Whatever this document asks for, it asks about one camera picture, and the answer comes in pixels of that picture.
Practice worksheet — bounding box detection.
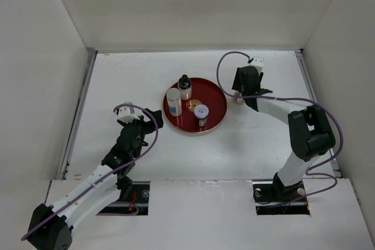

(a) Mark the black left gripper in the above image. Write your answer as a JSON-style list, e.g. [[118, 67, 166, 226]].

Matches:
[[120, 109, 162, 158]]

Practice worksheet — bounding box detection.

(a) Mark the tan powder bottle black cap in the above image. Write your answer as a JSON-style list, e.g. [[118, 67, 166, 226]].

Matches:
[[233, 91, 245, 105]]

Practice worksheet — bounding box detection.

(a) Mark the small dark spice jar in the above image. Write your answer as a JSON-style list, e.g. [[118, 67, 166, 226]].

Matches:
[[194, 104, 209, 127]]

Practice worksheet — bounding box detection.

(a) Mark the white-filled bottle black cap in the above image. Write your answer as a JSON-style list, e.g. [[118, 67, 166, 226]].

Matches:
[[178, 74, 192, 101]]

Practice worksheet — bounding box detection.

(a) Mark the blue-label jar silver lid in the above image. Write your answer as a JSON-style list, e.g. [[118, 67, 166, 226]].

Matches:
[[166, 88, 182, 117]]

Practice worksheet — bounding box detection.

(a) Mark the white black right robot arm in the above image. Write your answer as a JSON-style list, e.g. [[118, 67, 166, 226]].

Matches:
[[232, 66, 336, 203]]

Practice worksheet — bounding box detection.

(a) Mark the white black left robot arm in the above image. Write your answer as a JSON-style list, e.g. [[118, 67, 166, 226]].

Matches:
[[21, 104, 163, 249]]

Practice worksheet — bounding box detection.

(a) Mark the red round lacquer tray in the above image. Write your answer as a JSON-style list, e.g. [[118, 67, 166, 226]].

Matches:
[[163, 77, 227, 133]]

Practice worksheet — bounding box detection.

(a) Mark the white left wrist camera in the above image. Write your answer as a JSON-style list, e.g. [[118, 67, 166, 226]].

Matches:
[[114, 102, 139, 124]]

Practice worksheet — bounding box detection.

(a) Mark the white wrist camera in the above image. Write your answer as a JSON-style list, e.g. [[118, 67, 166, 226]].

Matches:
[[114, 102, 139, 124], [248, 56, 264, 73]]

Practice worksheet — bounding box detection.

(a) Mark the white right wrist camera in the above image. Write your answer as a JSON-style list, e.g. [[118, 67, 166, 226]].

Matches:
[[248, 56, 264, 73]]

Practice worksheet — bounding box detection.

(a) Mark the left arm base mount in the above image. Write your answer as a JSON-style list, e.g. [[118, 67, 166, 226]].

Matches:
[[97, 178, 151, 217]]

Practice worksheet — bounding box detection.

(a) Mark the left aluminium frame rail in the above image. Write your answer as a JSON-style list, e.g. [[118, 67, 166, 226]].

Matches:
[[56, 47, 97, 180]]

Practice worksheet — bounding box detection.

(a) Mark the aluminium frame rail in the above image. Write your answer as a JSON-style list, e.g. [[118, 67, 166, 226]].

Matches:
[[295, 49, 344, 171], [56, 47, 97, 180]]

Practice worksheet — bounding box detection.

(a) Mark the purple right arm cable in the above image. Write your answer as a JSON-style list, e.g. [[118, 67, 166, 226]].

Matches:
[[216, 52, 345, 207]]

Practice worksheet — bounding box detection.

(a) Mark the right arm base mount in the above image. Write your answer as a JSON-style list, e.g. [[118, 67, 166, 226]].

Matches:
[[253, 181, 310, 215]]

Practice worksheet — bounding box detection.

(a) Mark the right aluminium frame rail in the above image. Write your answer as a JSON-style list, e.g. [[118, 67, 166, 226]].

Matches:
[[295, 49, 344, 171]]

